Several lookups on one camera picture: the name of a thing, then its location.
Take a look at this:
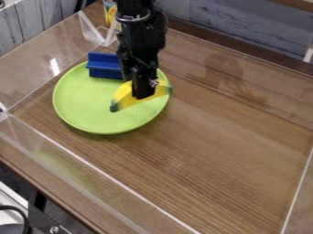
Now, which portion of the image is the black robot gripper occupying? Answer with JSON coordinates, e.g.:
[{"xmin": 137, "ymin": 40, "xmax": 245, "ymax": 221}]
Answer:
[{"xmin": 117, "ymin": 12, "xmax": 168, "ymax": 100}]

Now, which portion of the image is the yellow toy banana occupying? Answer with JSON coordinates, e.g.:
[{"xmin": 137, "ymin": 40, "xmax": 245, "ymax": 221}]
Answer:
[{"xmin": 110, "ymin": 80, "xmax": 174, "ymax": 112}]

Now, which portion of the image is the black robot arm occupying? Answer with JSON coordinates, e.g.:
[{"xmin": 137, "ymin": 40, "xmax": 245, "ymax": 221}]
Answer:
[{"xmin": 114, "ymin": 0, "xmax": 168, "ymax": 100}]

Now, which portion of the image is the green round plate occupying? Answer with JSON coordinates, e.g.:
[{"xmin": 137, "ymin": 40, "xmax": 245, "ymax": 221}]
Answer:
[{"xmin": 53, "ymin": 62, "xmax": 170, "ymax": 134}]

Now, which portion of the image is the blue plastic block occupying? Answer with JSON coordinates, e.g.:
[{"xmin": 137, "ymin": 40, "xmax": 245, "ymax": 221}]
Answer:
[{"xmin": 87, "ymin": 52, "xmax": 124, "ymax": 80}]

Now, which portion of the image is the black box with knob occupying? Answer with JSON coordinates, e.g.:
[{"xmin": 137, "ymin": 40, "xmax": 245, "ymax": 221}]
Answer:
[{"xmin": 29, "ymin": 207, "xmax": 94, "ymax": 234}]

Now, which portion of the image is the clear acrylic tray enclosure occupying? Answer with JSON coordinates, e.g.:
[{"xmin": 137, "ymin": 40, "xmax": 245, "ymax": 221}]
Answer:
[{"xmin": 0, "ymin": 17, "xmax": 313, "ymax": 234}]

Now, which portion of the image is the black cable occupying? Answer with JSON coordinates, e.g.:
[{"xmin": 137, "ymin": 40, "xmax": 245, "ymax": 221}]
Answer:
[{"xmin": 0, "ymin": 205, "xmax": 31, "ymax": 234}]

